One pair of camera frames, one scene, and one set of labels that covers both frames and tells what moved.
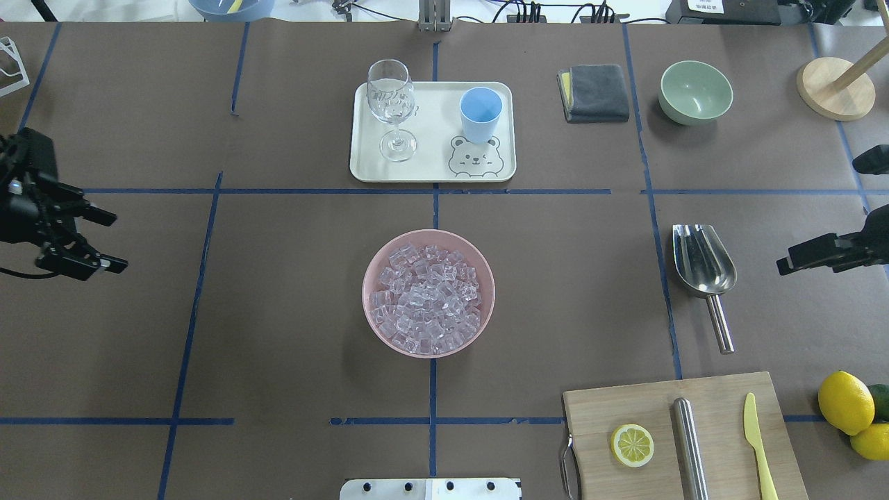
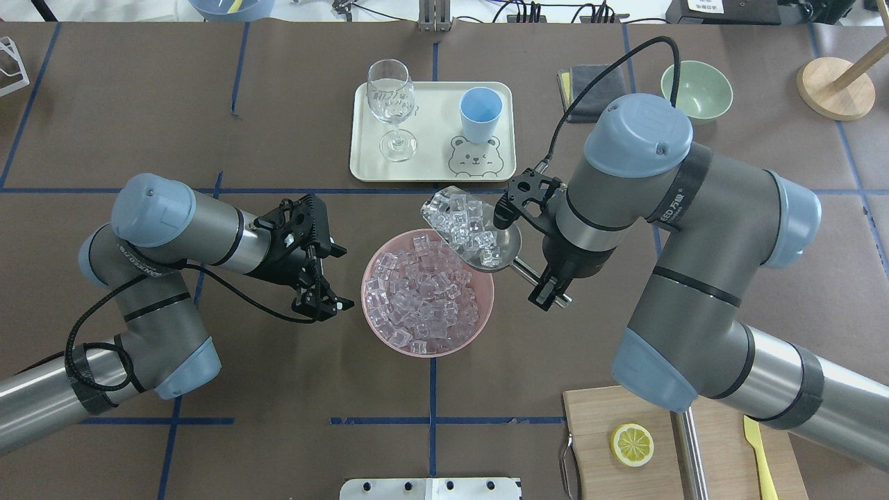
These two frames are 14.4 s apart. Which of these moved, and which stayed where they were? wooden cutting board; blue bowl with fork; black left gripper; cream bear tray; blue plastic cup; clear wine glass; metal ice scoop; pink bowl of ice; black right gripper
Moved: black right gripper; metal ice scoop; black left gripper
Stayed: blue bowl with fork; clear wine glass; blue plastic cup; pink bowl of ice; cream bear tray; wooden cutting board
